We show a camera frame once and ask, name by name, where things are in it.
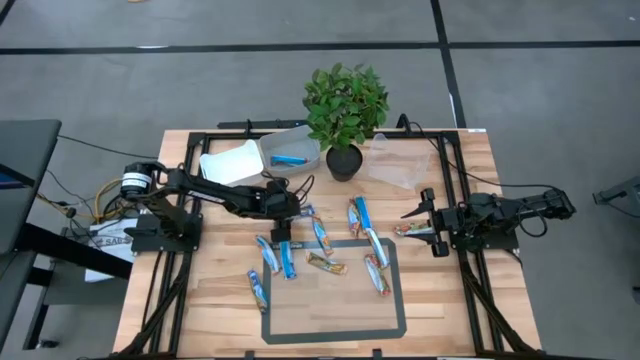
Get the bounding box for black tape rectangle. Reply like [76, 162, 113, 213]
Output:
[260, 238, 408, 346]

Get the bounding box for black looped cable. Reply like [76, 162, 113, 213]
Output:
[517, 203, 550, 239]

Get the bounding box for grey metal stand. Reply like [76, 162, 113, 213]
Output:
[592, 174, 640, 219]

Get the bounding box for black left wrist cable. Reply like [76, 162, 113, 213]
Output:
[259, 171, 317, 207]

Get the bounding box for green and red granola bar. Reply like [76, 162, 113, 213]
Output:
[393, 222, 435, 237]

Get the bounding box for blue and orange granola bar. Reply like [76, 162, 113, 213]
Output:
[311, 215, 335, 257]

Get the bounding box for white plastic bin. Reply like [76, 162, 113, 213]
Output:
[198, 138, 266, 189]

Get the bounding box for brown and white granola bar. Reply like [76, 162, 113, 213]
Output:
[347, 199, 362, 239]

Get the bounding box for clear plastic bin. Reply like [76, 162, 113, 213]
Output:
[367, 132, 434, 191]

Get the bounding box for blue and brown granola bar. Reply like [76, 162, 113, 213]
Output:
[246, 269, 270, 314]

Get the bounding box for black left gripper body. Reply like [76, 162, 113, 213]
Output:
[266, 191, 304, 230]

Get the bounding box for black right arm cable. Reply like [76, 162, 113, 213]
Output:
[397, 113, 564, 191]

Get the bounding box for black floor cable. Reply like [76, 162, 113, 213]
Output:
[57, 133, 159, 161]

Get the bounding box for small colourful snack packets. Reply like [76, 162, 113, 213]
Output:
[367, 228, 390, 270]

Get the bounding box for grey plastic bin with handles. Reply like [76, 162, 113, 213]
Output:
[258, 124, 321, 179]

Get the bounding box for yellow cable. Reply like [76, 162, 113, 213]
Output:
[93, 177, 124, 222]

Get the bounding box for white printed paper bag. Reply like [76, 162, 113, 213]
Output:
[83, 217, 139, 284]

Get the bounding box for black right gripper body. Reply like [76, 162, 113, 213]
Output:
[430, 202, 469, 244]

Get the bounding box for solid blue granola bar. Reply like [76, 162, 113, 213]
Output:
[270, 154, 310, 167]
[353, 195, 375, 232]
[278, 240, 298, 281]

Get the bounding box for grey desk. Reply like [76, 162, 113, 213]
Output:
[0, 118, 63, 349]

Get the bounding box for black desk beam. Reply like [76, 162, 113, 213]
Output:
[19, 222, 134, 351]

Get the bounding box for light blue Chewy granola bar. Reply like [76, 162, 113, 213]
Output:
[255, 234, 283, 275]

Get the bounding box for green white red granola bar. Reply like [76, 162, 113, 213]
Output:
[363, 253, 392, 297]

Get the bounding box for green and brown granola bar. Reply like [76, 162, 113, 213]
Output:
[304, 250, 349, 276]

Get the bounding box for black mounting bar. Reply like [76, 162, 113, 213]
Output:
[217, 118, 309, 130]

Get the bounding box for green plant in black pot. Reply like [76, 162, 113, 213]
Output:
[301, 62, 390, 183]

